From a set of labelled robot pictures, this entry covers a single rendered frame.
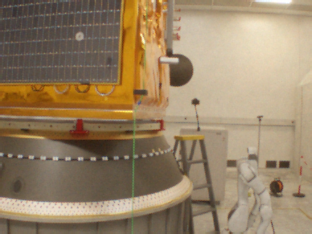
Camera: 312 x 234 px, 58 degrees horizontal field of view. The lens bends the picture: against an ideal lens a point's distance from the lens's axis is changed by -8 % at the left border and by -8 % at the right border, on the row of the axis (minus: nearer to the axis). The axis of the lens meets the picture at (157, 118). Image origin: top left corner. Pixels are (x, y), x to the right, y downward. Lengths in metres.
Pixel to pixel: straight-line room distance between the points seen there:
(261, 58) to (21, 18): 9.02
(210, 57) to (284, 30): 2.71
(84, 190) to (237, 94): 8.50
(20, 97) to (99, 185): 0.74
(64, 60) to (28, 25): 0.35
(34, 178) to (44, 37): 0.87
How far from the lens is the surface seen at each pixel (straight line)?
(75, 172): 1.97
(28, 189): 1.99
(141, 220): 2.08
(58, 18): 1.91
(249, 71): 10.20
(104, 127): 2.06
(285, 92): 10.44
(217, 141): 5.96
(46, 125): 2.04
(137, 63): 1.78
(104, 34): 1.78
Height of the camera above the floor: 1.80
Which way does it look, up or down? 1 degrees down
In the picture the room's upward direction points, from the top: 2 degrees clockwise
